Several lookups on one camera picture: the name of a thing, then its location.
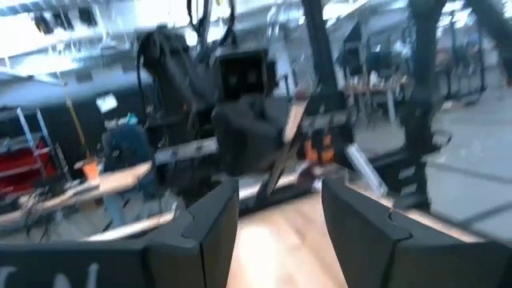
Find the silver aluminium bar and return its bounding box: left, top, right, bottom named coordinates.
left=346, top=142, right=388, bottom=198

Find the orange object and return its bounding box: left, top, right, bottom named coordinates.
left=82, top=158, right=101, bottom=183

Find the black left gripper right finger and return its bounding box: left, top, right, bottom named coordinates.
left=321, top=178, right=483, bottom=288

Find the dark blue chair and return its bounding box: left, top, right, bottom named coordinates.
left=102, top=123, right=155, bottom=189

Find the black stand post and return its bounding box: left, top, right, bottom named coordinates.
left=300, top=0, right=341, bottom=105
left=402, top=0, right=451, bottom=211

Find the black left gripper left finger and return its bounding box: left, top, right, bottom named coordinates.
left=141, top=178, right=240, bottom=288

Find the thin black makeup brush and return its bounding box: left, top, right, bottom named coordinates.
left=255, top=98, right=311, bottom=201

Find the white paper sign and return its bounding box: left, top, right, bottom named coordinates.
left=95, top=92, right=119, bottom=114

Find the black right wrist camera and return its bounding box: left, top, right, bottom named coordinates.
left=215, top=48, right=279, bottom=102

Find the shelf rack with red bins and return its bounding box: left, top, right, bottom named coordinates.
left=0, top=106, right=73, bottom=197

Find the orange clamp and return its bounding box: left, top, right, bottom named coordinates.
left=305, top=134, right=334, bottom=166

